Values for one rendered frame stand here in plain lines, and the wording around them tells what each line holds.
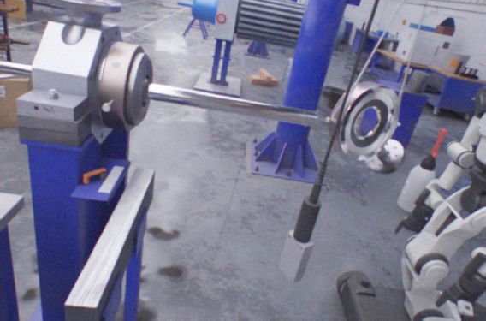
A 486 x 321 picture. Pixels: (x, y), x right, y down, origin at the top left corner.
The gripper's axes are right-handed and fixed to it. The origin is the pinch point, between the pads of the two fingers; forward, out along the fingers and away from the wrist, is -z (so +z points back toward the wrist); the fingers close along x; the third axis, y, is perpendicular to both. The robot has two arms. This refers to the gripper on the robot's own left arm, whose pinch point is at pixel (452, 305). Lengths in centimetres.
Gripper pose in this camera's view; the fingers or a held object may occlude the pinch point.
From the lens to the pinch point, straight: 176.1
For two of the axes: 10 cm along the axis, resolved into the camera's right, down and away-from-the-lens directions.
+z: 3.7, -8.4, -3.9
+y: -0.2, 4.1, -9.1
